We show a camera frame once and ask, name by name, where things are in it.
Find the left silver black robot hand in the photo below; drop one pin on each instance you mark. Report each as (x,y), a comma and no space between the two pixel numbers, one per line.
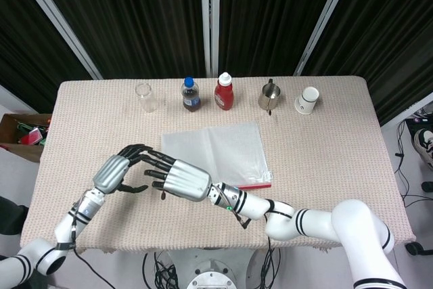
(108,172)

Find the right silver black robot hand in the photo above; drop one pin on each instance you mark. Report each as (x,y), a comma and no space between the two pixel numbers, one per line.
(186,180)

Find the clear mesh red-zip bag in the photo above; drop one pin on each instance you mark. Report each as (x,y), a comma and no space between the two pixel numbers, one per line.
(233,153)

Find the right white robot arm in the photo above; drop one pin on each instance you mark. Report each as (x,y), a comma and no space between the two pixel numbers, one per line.
(355,221)

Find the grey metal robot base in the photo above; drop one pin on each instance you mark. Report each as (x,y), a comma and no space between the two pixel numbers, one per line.
(211,275)

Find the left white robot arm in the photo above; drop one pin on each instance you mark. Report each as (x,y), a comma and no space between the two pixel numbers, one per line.
(64,228)

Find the clear drinking glass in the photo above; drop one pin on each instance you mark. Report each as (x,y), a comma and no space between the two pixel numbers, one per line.
(144,99)

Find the cola bottle blue cap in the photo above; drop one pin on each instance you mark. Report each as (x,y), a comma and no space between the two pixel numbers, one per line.
(191,97)

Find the red packet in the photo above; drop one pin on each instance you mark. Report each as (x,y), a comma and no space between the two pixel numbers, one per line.
(32,137)

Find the brown cardboard box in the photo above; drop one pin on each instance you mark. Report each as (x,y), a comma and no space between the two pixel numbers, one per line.
(23,152)

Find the red ketchup squeeze bottle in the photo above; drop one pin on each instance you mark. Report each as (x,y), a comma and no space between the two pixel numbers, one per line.
(223,97)

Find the black fabric object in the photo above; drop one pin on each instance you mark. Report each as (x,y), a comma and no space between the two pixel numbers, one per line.
(11,216)

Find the stainless steel pitcher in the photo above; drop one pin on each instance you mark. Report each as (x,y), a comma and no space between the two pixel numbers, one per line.
(269,97)

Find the beige woven tablecloth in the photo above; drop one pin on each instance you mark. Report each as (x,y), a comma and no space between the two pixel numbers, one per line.
(321,167)

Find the white paper cup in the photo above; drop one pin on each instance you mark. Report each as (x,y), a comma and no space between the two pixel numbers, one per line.
(306,101)

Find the black pleated curtain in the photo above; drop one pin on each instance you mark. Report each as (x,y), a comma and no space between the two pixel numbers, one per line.
(23,42)
(135,18)
(270,18)
(389,32)

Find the black white sneaker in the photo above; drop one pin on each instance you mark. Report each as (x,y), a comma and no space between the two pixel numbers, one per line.
(424,145)

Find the black caster wheel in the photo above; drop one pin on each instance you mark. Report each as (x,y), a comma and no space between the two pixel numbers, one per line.
(417,247)

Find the white partition post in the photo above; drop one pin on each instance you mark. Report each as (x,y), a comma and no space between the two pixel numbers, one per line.
(324,21)
(57,21)
(209,18)

